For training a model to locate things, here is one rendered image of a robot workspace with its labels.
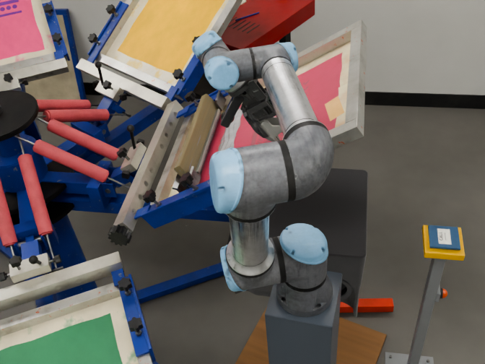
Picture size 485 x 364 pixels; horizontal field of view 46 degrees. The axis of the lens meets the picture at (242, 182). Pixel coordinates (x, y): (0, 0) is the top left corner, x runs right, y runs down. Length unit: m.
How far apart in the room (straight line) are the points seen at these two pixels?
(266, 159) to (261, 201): 0.08
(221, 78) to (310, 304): 0.62
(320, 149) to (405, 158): 2.81
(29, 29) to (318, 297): 2.06
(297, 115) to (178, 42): 1.54
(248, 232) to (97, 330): 0.87
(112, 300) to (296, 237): 0.79
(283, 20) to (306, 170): 2.03
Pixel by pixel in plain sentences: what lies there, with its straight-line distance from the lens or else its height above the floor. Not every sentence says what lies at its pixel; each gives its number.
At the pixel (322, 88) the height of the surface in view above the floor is 1.45.
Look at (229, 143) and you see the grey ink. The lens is 1.95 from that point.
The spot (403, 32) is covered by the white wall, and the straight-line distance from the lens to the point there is 4.00.
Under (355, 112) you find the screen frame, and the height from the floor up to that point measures 1.56.
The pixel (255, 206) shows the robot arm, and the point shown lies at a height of 1.74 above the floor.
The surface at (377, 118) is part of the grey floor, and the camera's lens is 4.16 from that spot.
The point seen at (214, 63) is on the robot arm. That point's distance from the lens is 1.32.
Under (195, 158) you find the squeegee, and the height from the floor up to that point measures 1.26.
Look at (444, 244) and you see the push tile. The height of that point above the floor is 0.97.
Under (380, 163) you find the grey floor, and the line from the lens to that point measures 3.79.
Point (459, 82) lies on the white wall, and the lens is 4.24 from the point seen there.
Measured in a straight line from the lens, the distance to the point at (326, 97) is 1.80.
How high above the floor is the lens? 2.49
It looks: 43 degrees down
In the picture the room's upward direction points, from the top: 6 degrees counter-clockwise
